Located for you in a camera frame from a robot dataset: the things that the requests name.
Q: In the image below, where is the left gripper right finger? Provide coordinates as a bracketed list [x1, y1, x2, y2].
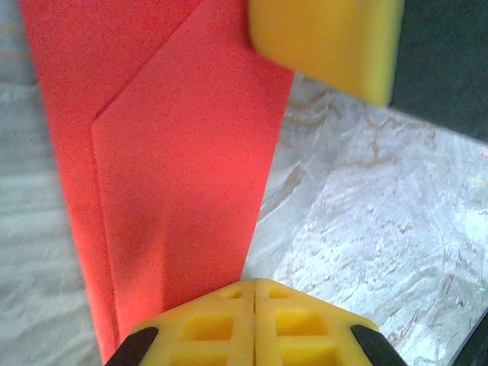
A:
[254, 278, 409, 366]

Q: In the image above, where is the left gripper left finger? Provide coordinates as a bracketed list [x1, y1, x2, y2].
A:
[104, 278, 255, 366]

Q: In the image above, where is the red square paper sheet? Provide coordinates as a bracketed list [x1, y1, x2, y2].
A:
[17, 0, 297, 365]

